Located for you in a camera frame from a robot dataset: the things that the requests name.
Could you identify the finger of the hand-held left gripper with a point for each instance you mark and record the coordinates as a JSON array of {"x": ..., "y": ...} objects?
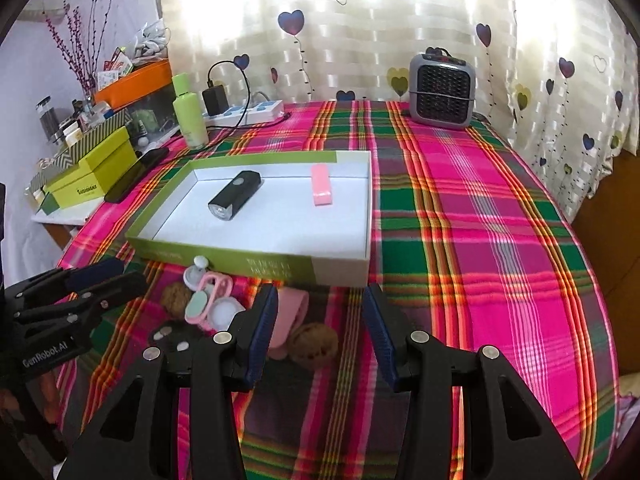
[
  {"x": 120, "y": 290},
  {"x": 95, "y": 272}
]

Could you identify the plaid tablecloth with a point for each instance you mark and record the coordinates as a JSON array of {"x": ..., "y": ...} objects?
[{"x": 475, "y": 260}]

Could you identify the orange box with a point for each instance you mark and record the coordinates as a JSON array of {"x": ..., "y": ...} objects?
[{"x": 135, "y": 80}]

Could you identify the grey space heater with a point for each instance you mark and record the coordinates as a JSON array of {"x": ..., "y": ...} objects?
[{"x": 440, "y": 90}]

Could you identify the light green bottle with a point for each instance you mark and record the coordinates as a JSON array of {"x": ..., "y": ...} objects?
[{"x": 190, "y": 120}]

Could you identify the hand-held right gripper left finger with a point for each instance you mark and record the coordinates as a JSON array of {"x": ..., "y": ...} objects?
[{"x": 265, "y": 330}]

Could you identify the white power strip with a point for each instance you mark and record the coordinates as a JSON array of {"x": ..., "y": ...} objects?
[{"x": 260, "y": 110}]

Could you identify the pink eraser block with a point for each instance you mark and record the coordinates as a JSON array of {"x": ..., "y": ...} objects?
[{"x": 321, "y": 185}]

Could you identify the round gadget with white knob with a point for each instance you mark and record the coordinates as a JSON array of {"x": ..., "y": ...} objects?
[{"x": 199, "y": 264}]

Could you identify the purple flower branches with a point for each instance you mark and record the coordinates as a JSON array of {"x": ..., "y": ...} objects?
[{"x": 78, "y": 25}]

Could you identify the clear plastic storage box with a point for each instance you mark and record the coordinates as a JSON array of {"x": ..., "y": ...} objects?
[{"x": 155, "y": 120}]

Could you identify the glass jar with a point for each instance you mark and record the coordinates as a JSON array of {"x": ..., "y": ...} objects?
[{"x": 47, "y": 120}]

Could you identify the wooden wardrobe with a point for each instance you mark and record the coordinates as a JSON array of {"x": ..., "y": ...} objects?
[{"x": 610, "y": 260}]

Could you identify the clear plastic bag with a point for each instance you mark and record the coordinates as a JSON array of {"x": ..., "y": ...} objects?
[{"x": 150, "y": 40}]

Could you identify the black flashlight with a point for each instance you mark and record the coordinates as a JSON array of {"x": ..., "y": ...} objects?
[{"x": 232, "y": 195}]

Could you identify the green and white cardboard box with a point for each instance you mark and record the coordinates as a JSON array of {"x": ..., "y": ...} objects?
[{"x": 280, "y": 220}]

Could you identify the black smartphone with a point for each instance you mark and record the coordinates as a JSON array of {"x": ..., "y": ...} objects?
[{"x": 135, "y": 175}]

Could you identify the brown walnut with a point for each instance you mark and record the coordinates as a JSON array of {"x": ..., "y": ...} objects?
[
  {"x": 175, "y": 299},
  {"x": 314, "y": 345}
]

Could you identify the striped box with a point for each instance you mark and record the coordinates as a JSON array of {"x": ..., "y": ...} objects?
[{"x": 100, "y": 130}]

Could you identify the lime green box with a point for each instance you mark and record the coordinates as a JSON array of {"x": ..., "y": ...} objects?
[{"x": 95, "y": 175}]

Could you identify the pink clip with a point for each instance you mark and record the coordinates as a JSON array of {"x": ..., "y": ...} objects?
[{"x": 220, "y": 285}]

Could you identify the black charger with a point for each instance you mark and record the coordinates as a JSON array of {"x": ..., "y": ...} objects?
[{"x": 215, "y": 100}]

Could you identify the white side table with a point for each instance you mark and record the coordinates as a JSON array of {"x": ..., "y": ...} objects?
[{"x": 60, "y": 217}]

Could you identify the heart print curtain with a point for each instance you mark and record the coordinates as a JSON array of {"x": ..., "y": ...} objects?
[{"x": 375, "y": 35}]

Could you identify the white round container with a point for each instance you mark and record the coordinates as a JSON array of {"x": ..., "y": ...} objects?
[{"x": 225, "y": 312}]

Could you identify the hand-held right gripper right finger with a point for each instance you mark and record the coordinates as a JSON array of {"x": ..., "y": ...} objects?
[{"x": 377, "y": 335}]

